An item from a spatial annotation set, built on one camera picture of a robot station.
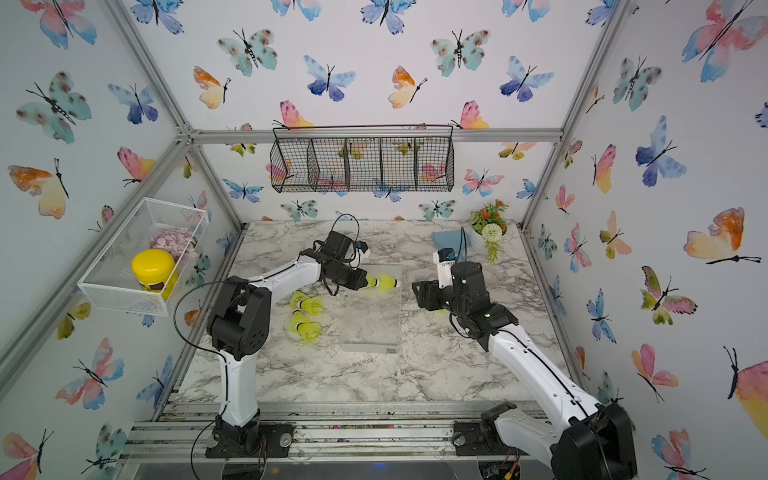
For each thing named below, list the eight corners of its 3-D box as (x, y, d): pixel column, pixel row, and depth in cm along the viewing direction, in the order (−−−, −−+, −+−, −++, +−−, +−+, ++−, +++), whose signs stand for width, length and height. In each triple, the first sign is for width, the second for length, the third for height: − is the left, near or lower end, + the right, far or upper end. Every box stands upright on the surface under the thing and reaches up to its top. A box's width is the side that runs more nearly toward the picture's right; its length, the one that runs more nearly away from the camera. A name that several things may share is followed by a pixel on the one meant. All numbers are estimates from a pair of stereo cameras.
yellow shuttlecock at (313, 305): (301, 309, 100) (298, 302, 96) (313, 297, 102) (310, 289, 99) (315, 319, 97) (312, 312, 93) (327, 306, 100) (324, 299, 96)
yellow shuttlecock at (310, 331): (294, 343, 92) (292, 339, 90) (298, 326, 96) (296, 322, 94) (320, 343, 92) (318, 339, 90) (323, 326, 96) (321, 322, 94)
